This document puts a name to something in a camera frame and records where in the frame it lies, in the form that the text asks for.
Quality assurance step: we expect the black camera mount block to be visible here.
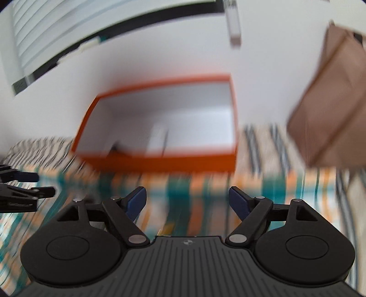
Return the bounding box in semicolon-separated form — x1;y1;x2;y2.
109;141;133;157

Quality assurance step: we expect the white cylindrical bottle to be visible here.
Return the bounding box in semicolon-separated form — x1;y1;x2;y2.
146;124;168;155

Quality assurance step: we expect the plaid teal orange blanket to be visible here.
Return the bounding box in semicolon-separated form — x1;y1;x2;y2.
1;169;365;295

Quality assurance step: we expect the striped bed sheet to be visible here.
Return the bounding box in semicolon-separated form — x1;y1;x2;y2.
0;122;366;286

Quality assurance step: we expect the orange white storage box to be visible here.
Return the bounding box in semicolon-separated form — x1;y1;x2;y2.
71;74;238;173

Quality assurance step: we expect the brown paper bag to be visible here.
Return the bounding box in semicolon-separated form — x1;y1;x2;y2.
287;24;365;168

